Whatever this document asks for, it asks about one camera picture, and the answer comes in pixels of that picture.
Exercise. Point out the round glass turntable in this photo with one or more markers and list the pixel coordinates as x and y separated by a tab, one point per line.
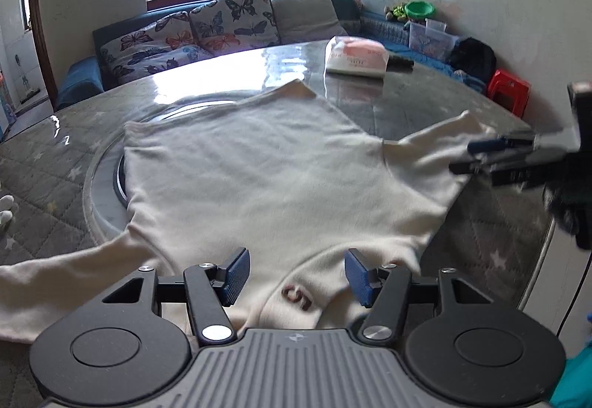
104	204

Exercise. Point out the green plastic bowl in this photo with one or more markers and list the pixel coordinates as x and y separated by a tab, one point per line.
420	9

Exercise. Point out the small plush toy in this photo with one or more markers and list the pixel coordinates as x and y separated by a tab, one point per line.
395	12

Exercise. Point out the person's teal clothing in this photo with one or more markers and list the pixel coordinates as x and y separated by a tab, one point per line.
576	382

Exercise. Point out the pink white tissue packet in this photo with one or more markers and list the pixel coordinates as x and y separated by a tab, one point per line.
356	56

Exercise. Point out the dark wooden door frame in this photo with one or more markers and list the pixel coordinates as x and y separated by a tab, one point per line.
39	19

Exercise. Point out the small butterfly print cushion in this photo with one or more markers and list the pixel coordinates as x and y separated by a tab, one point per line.
231	22

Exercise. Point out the white plush object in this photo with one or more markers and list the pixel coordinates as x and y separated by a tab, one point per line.
7	207

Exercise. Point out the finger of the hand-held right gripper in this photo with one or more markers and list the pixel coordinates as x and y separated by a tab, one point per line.
483	145
467	167

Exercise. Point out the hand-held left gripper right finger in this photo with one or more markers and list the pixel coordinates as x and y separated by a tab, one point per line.
358	278

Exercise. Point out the cream long-sleeve sweater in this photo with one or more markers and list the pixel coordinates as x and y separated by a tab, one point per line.
277	167

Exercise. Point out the plain grey cushion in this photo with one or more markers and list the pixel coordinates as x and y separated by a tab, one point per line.
300	19

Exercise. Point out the black backpack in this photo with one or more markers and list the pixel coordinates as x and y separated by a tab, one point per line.
474	59

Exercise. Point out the clear plastic storage box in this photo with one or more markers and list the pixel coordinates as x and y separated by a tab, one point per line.
432	40

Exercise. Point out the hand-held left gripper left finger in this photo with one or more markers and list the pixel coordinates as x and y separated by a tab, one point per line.
236	275

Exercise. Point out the small black object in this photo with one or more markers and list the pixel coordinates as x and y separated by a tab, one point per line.
400	63

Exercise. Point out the red plastic stool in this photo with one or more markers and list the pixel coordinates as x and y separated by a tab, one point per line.
508	89

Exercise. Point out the blue sofa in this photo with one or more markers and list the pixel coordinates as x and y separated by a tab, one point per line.
81	82

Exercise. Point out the large butterfly print cushion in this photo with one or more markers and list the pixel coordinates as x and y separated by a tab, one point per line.
148	45

